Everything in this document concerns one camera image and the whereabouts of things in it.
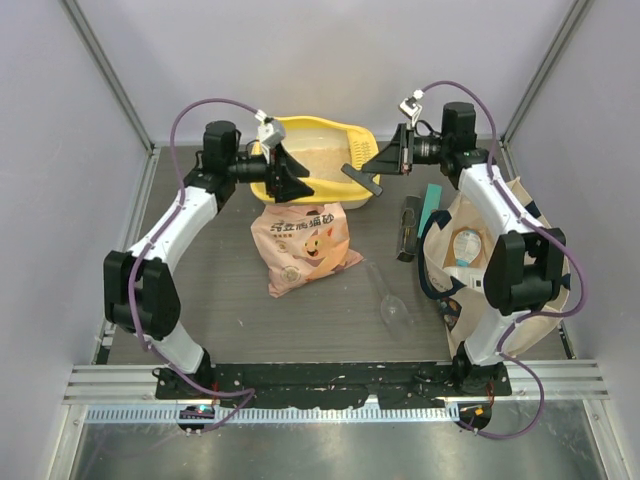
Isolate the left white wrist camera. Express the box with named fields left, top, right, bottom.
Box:
left=255, top=110, right=286, bottom=157

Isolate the yellow litter box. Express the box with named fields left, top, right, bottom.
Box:
left=280, top=116, right=374, bottom=209

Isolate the aluminium rail frame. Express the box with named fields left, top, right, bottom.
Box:
left=62, top=360, right=610, bottom=405

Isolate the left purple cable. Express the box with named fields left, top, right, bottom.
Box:
left=129, top=97, right=271, bottom=432

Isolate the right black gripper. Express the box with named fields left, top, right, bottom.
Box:
left=363, top=124, right=450, bottom=176

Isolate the blue white pouch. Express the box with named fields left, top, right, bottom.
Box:
left=452, top=228, right=486, bottom=268

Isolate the yellow slotted litter scoop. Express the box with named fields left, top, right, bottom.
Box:
left=347, top=131, right=378, bottom=169

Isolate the teal flat stick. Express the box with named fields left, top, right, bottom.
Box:
left=419, top=184, right=442, bottom=234

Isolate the white slotted cable duct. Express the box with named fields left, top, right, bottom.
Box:
left=85, top=402, right=459, bottom=425

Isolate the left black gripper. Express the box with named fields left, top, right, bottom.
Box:
left=228, top=143, right=315, bottom=203

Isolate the clear plastic scoop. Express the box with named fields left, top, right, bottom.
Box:
left=366, top=262, right=413, bottom=341

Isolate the black bag clip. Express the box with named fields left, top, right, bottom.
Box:
left=341, top=163, right=383, bottom=197

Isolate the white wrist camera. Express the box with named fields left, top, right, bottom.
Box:
left=255, top=110, right=286, bottom=157
left=398, top=89, right=424, bottom=129

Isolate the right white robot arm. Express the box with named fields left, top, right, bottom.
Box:
left=351, top=97, right=570, bottom=395

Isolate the pink cat litter bag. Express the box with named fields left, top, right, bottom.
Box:
left=251, top=203, right=363, bottom=298

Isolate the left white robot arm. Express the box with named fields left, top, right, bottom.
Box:
left=103, top=117, right=314, bottom=399

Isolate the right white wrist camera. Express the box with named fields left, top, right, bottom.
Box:
left=398, top=89, right=424, bottom=129

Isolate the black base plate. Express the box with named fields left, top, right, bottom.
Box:
left=154, top=360, right=516, bottom=409

